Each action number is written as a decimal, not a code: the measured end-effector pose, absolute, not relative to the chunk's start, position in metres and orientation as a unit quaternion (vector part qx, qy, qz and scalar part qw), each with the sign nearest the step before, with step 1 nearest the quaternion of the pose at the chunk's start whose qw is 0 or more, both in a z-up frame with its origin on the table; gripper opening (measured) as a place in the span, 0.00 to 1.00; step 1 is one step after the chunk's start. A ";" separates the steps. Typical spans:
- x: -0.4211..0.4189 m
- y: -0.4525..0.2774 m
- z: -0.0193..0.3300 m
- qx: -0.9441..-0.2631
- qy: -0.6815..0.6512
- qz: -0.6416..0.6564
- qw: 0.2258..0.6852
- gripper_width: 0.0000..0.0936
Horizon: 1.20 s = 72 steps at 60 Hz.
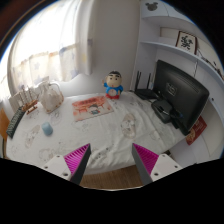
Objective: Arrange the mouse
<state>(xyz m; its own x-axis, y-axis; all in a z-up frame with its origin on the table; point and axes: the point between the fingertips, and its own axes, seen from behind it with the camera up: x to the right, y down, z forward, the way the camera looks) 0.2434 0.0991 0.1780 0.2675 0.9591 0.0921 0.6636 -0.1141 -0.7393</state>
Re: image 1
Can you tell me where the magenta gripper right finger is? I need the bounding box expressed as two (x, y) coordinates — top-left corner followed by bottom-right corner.
(132, 143), (182, 185)

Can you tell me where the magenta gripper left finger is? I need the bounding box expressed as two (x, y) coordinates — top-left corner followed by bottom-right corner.
(43, 144), (91, 185)

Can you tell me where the white printed tablecloth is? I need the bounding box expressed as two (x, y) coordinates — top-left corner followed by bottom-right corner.
(6, 92), (184, 174)

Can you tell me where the black monitor stand base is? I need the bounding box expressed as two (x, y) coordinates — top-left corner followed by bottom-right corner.
(151, 100), (177, 124)

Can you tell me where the red paper decoration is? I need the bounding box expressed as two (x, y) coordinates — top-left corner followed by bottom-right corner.
(186, 117), (207, 145)

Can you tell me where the black keyboard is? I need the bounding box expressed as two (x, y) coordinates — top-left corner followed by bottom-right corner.
(6, 107), (25, 138)

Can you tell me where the black wifi router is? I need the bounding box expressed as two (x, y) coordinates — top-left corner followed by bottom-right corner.
(134, 71), (158, 100)

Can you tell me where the wooden model ship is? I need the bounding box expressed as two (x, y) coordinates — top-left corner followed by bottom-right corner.
(19, 87), (38, 114)

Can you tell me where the black computer monitor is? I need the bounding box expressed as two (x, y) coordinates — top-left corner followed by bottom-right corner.
(153, 60), (209, 135)

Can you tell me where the cartoon boy figurine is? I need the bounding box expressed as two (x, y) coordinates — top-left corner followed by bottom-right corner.
(102, 71), (123, 99)

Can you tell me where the white star curtain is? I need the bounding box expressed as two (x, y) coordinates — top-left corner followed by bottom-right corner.
(7, 0), (96, 94)

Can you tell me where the framed calligraphy picture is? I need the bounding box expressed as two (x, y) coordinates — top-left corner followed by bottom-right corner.
(176, 31), (197, 54)

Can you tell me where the white drawstring bag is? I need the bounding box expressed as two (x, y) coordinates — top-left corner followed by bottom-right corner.
(39, 81), (64, 113)

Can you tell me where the white wall shelf unit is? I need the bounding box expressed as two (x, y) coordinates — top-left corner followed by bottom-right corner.
(131, 0), (224, 159)

